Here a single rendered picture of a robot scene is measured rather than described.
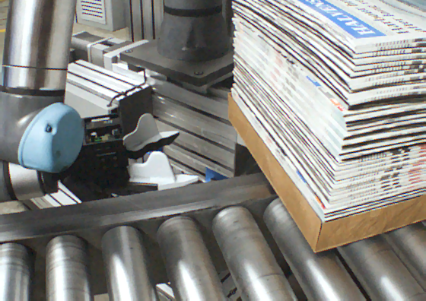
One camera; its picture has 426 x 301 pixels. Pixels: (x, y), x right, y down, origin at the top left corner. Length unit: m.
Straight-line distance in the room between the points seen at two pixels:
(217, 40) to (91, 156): 0.39
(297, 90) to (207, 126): 0.44
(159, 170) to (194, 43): 0.34
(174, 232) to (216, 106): 0.40
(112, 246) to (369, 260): 0.27
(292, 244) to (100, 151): 0.27
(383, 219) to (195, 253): 0.20
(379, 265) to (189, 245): 0.20
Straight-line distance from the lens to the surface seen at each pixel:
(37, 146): 0.43
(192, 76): 0.76
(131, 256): 0.44
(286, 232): 0.48
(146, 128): 0.63
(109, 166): 0.58
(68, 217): 0.50
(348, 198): 0.41
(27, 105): 0.45
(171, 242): 0.46
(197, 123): 0.86
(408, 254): 0.50
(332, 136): 0.37
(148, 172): 0.56
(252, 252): 0.44
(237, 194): 0.51
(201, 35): 0.82
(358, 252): 0.47
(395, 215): 0.47
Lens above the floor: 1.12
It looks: 33 degrees down
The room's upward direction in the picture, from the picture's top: straight up
